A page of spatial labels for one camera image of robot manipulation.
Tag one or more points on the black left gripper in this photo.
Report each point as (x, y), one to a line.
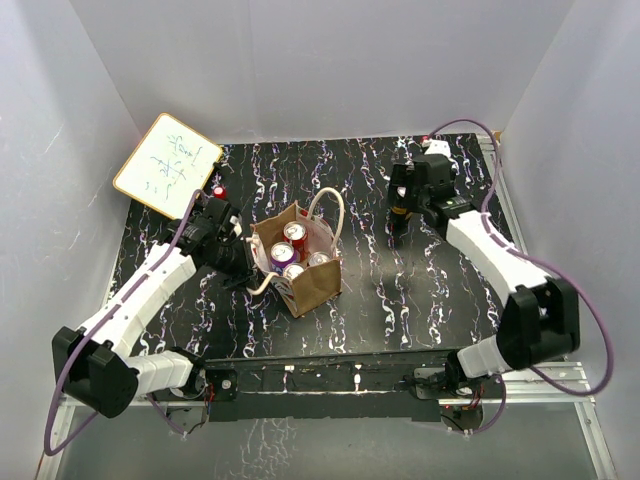
(246, 270)

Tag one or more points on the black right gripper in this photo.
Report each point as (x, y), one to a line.
(402, 175)

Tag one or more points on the red coke can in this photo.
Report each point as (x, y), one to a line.
(295, 234)

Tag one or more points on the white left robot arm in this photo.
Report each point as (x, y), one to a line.
(94, 363)

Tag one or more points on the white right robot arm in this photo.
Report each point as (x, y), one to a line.
(540, 317)

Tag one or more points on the purple fanta can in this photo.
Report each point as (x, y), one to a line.
(282, 254)

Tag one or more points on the red soda can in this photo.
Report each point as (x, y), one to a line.
(293, 271)

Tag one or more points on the small white whiteboard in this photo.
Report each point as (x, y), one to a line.
(170, 162)

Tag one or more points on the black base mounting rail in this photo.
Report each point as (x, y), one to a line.
(415, 385)

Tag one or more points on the aluminium frame profile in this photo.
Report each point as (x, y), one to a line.
(532, 430)

